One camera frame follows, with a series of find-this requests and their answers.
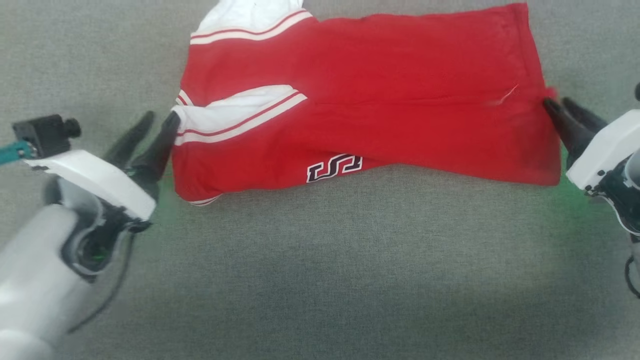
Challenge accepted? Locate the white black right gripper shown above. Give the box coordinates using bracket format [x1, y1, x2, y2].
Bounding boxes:
[542, 96, 640, 192]

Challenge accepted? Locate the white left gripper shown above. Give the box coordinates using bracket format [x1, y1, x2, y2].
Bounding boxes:
[25, 111, 181, 222]

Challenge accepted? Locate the red and white garment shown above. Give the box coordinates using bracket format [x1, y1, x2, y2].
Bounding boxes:
[171, 0, 562, 207]

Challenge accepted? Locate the grey fabric sofa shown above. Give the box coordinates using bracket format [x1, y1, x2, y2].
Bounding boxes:
[0, 0, 640, 360]

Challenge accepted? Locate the teal left camera connector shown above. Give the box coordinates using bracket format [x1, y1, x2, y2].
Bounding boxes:
[0, 141, 37, 167]

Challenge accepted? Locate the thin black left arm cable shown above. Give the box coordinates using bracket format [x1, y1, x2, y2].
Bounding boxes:
[67, 230, 137, 335]

